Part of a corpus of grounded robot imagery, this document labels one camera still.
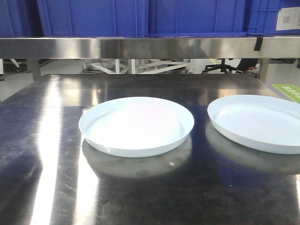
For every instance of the white metal frame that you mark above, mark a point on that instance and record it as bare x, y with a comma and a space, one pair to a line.
118, 66

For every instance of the white label on crate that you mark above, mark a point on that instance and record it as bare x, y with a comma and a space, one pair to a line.
288, 19

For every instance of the black tape strip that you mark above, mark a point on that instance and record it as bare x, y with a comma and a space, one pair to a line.
258, 44

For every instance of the steel shelf leg frame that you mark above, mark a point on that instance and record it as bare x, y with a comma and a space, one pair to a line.
34, 68

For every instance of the person's shoes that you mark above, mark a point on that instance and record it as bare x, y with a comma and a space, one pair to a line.
247, 66

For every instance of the light blue plate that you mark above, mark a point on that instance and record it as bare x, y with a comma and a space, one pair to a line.
262, 123
136, 127

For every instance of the blue crate on shelf right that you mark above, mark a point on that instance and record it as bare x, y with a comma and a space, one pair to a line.
216, 18

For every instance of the blue crate on shelf middle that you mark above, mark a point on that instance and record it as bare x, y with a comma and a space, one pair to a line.
94, 18

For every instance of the black office chair base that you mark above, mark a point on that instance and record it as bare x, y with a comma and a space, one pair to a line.
224, 68

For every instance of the blue crate on shelf left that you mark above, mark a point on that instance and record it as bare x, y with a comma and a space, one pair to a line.
20, 18

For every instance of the blue crate on shelf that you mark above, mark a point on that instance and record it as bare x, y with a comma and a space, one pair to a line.
216, 18
20, 18
94, 18

